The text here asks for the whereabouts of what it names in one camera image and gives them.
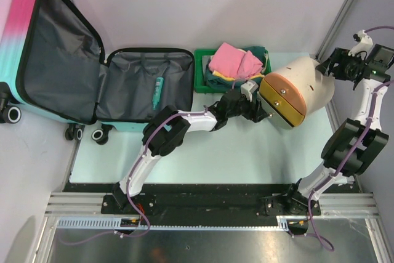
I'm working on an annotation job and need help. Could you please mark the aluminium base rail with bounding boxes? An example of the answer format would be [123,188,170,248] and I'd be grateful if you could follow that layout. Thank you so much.
[45,184,379,234]

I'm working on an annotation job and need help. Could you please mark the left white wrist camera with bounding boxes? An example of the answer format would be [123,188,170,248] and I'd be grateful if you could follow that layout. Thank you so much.
[240,80,259,102]

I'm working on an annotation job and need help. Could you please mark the yellow towel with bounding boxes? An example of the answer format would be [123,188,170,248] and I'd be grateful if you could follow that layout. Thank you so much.
[206,70,265,83]

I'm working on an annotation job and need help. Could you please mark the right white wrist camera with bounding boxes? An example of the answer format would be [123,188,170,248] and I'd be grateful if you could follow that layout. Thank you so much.
[348,30,374,57]

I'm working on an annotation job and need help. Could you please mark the pink cloth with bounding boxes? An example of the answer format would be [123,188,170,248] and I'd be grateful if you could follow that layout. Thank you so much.
[208,42,263,78]

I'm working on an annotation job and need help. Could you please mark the white cylinder with orange-yellow face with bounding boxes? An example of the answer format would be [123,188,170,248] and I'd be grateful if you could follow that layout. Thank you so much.
[257,57,335,129]

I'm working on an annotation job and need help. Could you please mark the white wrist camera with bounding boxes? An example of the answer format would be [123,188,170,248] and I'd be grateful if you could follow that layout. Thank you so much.
[348,30,374,57]
[240,80,259,102]

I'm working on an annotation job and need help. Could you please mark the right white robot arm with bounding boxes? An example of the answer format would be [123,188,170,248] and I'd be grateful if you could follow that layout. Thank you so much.
[284,44,393,215]

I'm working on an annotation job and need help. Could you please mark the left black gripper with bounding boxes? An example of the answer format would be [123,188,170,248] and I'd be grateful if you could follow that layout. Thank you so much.
[226,92,269,123]

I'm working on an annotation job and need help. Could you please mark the green plastic tray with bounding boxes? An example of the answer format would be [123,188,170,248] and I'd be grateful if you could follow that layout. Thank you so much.
[194,46,271,94]

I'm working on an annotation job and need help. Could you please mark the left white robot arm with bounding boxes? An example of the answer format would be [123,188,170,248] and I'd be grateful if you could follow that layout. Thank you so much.
[112,89,268,214]

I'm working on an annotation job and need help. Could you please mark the dark green shorts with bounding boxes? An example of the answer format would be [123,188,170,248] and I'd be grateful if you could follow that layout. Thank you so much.
[204,43,270,92]

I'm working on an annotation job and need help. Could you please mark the teal tube bottle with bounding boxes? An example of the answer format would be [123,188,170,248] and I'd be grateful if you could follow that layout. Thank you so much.
[152,76,164,110]

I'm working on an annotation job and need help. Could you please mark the pink and teal kids suitcase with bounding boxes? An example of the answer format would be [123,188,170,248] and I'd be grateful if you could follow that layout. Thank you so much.
[1,0,195,145]

